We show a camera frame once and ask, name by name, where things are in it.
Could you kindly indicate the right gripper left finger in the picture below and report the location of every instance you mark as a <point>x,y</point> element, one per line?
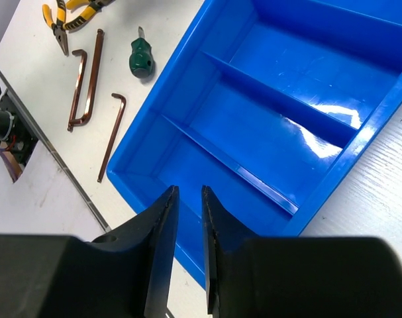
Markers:
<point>123,273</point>

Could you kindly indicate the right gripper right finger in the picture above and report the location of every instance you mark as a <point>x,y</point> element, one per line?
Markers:
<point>248,275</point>

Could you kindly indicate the small brown hex key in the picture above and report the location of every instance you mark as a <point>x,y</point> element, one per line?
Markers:
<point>113,135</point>

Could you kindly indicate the green stubby screwdriver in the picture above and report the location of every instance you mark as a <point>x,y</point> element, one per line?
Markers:
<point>141,62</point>

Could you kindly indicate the medium brown hex key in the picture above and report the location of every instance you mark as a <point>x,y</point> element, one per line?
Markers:
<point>78,85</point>

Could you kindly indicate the large brown hex key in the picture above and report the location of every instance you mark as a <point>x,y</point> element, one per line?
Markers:
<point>89,104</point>

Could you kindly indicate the blue divided plastic bin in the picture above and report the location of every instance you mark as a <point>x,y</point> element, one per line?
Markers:
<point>269,103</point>

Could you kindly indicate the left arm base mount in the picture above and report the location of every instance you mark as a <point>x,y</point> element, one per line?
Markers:
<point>18,136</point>

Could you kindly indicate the yellow handled needle-nose pliers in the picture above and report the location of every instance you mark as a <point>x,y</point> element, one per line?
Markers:
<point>57,26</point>

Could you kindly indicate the yellow handled combination pliers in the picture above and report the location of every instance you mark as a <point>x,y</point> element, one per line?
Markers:
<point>92,7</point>

